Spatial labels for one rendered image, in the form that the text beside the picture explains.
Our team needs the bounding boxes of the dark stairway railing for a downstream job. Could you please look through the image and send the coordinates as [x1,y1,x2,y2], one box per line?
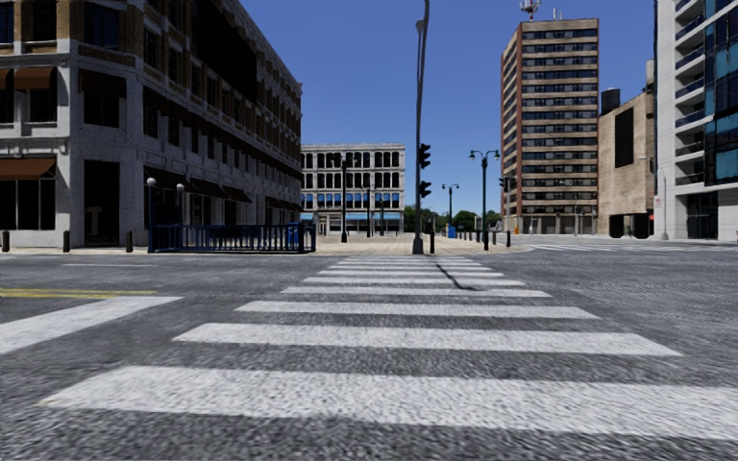
[145,177,317,255]

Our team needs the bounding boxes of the pale arched-window building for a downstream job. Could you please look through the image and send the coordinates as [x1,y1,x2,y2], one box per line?
[300,142,406,236]

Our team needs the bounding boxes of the grey stone and brick building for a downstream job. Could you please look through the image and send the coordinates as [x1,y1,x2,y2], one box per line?
[0,0,305,250]

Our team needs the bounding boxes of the tan concrete building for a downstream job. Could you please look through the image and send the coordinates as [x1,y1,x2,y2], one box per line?
[597,60,656,240]

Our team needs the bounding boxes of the grey street lamp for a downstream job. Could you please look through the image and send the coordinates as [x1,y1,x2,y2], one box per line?
[441,182,460,233]
[468,149,502,252]

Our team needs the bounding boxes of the traffic light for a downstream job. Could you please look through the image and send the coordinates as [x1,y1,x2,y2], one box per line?
[498,175,515,249]
[411,0,433,255]
[332,152,351,244]

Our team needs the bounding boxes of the trees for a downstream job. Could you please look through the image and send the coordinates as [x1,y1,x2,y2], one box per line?
[403,205,503,234]

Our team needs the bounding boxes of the white and glass building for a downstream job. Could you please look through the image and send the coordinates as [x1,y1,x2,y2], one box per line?
[652,0,738,243]

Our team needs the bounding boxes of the tan striped tower building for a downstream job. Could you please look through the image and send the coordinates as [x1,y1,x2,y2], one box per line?
[500,0,601,236]

